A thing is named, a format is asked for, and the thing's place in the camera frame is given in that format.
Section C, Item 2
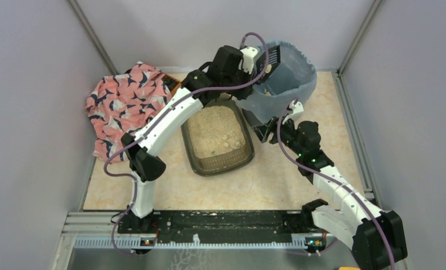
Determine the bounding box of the black litter scoop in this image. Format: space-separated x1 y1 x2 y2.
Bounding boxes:
259 45 281 83

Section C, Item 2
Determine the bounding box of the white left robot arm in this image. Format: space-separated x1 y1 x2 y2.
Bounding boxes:
117 46 269 233

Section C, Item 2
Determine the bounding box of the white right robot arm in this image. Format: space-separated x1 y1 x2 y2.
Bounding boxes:
252 117 408 269

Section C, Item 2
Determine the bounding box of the dark green litter box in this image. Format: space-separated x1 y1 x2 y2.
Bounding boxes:
181 97 255 176

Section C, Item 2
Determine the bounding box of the wooden tray box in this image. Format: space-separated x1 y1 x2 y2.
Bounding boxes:
163 74 181 96

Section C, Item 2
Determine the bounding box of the blue plastic bin liner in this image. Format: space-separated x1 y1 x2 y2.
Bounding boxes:
235 40 317 123

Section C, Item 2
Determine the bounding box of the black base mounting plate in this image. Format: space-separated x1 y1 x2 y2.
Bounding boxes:
117 210 323 244

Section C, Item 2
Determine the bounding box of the pink patterned cloth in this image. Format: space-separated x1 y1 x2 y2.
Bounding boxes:
84 62 171 160

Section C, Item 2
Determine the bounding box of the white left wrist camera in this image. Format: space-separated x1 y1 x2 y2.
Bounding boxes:
239 47 259 74

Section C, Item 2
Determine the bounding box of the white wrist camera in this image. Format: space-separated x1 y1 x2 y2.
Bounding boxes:
283 100 304 123
239 47 259 74

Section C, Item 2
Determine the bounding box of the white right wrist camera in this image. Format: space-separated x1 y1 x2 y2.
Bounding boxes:
283 100 304 123

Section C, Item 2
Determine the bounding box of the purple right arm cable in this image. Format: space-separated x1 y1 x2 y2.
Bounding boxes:
276 97 396 270

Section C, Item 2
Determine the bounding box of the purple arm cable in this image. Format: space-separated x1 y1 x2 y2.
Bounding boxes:
276 97 396 270
103 31 270 256

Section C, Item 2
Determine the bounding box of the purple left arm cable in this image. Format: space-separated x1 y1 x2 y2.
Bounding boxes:
103 31 270 256

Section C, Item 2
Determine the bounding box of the aluminium frame rail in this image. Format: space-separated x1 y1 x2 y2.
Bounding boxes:
62 210 335 252

